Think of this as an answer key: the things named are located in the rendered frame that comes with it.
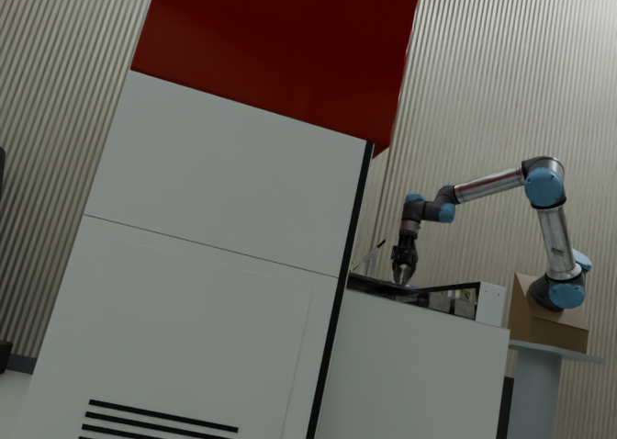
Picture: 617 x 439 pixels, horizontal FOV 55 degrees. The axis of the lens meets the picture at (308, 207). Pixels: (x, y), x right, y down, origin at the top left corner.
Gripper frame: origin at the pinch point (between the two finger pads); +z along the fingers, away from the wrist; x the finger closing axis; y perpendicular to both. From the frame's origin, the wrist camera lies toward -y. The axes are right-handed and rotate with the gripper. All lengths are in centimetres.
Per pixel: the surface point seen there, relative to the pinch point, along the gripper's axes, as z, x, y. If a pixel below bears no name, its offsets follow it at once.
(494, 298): 0.2, 35.1, 10.0
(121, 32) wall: -198, -321, -129
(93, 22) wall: -200, -341, -114
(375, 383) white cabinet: 35, 8, 38
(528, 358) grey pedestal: 15, 46, -29
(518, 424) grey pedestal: 40, 45, -29
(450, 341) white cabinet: 17.8, 25.7, 24.9
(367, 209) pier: -99, -114, -261
